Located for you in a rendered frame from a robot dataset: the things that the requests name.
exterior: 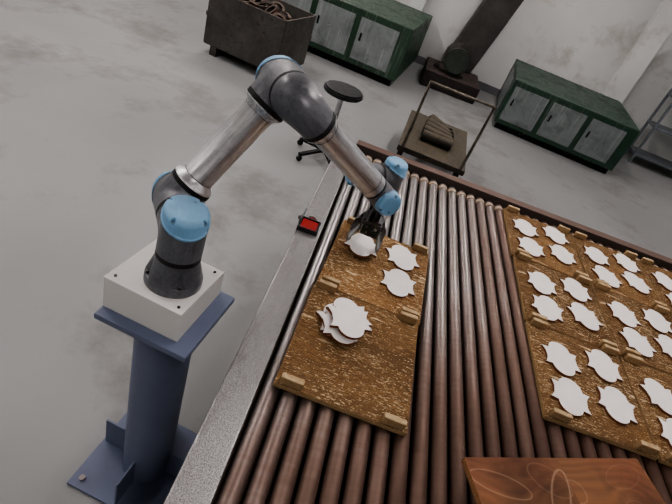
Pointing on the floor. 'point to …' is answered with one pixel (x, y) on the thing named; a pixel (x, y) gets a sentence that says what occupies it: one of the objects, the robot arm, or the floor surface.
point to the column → (147, 415)
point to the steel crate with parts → (258, 30)
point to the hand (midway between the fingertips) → (362, 244)
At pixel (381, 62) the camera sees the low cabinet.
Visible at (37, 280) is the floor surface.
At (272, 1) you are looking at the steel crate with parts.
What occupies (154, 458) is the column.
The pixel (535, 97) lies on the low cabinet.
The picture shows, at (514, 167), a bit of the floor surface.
